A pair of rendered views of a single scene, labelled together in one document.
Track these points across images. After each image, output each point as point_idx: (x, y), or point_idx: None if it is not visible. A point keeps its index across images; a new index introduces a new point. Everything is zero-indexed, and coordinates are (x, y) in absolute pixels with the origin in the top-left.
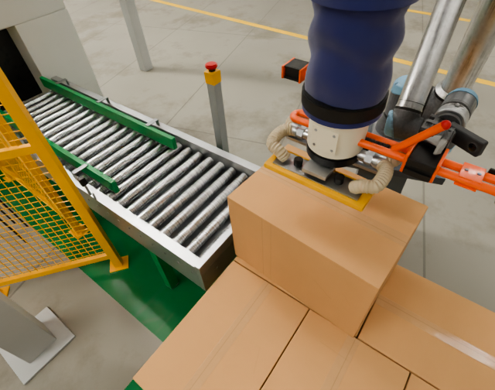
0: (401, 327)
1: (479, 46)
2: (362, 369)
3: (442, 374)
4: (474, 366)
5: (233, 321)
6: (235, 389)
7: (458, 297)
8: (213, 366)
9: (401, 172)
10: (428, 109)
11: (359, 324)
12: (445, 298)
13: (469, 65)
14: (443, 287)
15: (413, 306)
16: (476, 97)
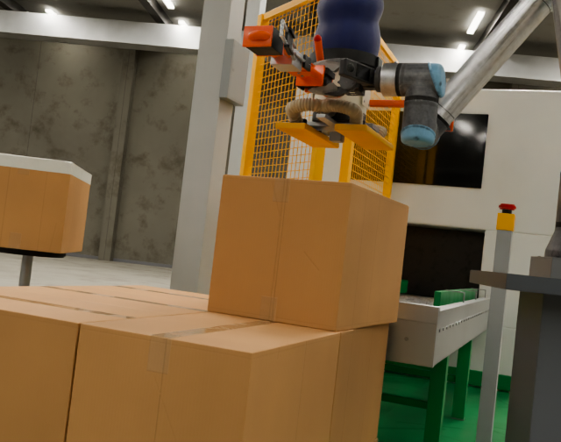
0: (231, 320)
1: (559, 61)
2: (170, 308)
3: (175, 319)
4: (191, 326)
5: (206, 298)
6: (138, 292)
7: (302, 338)
8: (158, 292)
9: (490, 275)
10: None
11: (212, 266)
12: (295, 335)
13: None
14: (316, 338)
15: (268, 326)
16: (431, 66)
